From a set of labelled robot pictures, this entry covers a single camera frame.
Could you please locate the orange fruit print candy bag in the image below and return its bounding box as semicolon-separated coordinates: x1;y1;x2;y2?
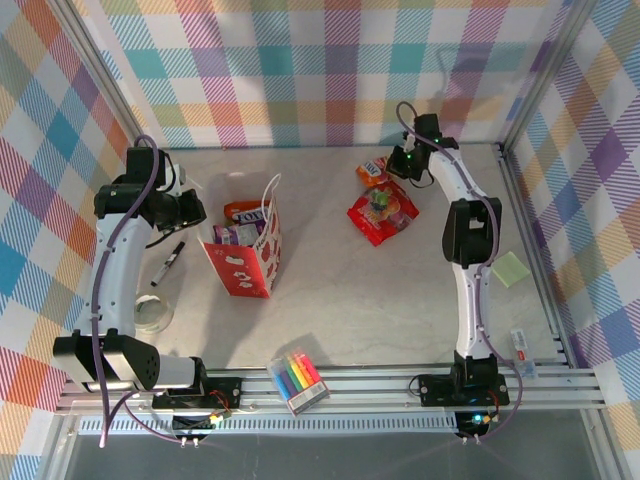
354;155;396;190

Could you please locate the purple Fox's candy bag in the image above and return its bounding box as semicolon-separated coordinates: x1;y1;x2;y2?
212;222;261;247

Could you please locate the orange Fox's candy bag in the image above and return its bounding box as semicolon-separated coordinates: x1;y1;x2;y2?
223;199;274;226

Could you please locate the red and white paper bag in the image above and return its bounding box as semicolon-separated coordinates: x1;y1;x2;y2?
197;172;284;300

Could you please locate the red fruit candy bag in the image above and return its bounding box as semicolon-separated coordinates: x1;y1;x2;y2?
346;179;421;247

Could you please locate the black marker pen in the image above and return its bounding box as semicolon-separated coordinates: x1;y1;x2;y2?
149;241;186;287

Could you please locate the clear tape roll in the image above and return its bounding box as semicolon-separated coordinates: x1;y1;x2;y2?
134;294;175;334

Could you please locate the green sticky note pad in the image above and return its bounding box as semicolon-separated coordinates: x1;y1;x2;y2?
491;250;531;290

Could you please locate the pack of coloured markers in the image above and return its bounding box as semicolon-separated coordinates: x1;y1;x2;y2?
267;347;331;417

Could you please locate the left circuit board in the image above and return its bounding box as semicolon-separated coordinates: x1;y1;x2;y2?
172;412;236;436

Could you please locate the circuit board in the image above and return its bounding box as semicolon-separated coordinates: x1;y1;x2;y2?
172;412;236;436
457;410;501;436

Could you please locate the right circuit board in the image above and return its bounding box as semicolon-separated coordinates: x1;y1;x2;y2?
457;410;501;436

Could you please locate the aluminium table side rail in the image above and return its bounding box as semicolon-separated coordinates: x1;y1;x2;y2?
497;143;571;364

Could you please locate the aluminium frame post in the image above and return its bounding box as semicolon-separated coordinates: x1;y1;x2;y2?
497;0;601;151
54;0;154;151

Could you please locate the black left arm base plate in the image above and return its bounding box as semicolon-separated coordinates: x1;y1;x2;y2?
152;374;244;409

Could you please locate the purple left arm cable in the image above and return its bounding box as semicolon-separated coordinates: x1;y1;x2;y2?
98;133;201;449

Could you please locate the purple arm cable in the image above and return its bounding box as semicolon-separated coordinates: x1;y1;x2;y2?
396;101;525;444
98;133;201;449

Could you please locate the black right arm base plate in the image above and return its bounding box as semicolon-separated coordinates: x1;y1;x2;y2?
417;372;511;407

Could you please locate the aluminium mounting rail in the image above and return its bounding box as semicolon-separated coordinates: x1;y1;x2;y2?
54;367;609;416

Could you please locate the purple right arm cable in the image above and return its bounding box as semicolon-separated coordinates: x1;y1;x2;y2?
396;101;525;444

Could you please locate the slotted grey cable duct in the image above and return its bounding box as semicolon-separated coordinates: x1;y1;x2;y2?
77;412;464;436

